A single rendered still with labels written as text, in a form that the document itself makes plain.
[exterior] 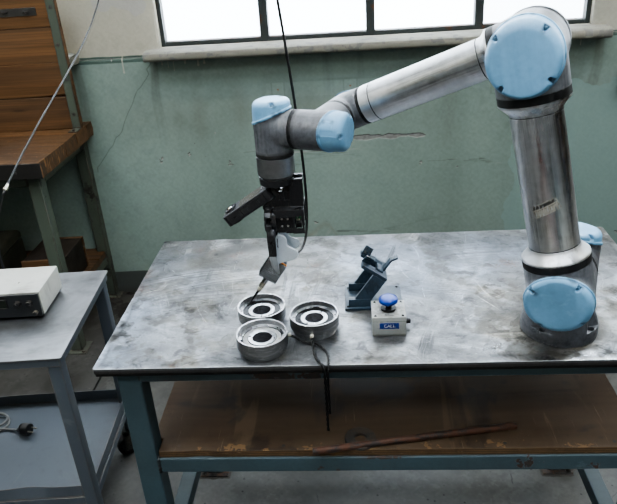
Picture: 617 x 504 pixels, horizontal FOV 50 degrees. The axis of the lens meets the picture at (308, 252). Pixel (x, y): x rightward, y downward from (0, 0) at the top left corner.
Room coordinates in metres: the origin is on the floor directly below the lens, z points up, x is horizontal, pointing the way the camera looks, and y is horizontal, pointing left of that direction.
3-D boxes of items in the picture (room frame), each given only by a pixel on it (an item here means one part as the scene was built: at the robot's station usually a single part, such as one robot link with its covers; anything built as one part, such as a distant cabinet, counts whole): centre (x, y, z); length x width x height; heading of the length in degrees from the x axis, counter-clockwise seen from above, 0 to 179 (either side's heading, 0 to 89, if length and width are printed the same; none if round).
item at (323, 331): (1.20, 0.00, 0.82); 0.10 x 0.10 x 0.04
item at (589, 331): (1.15, -0.51, 0.85); 0.15 x 0.15 x 0.10
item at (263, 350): (1.14, 0.11, 0.82); 0.10 x 0.10 x 0.04
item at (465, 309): (1.36, -0.17, 0.79); 1.20 x 0.60 x 0.02; 85
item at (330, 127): (1.23, -0.05, 1.23); 0.11 x 0.11 x 0.08; 65
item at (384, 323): (1.19, -0.17, 0.82); 0.08 x 0.07 x 0.05; 85
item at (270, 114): (1.26, 0.05, 1.23); 0.09 x 0.08 x 0.11; 65
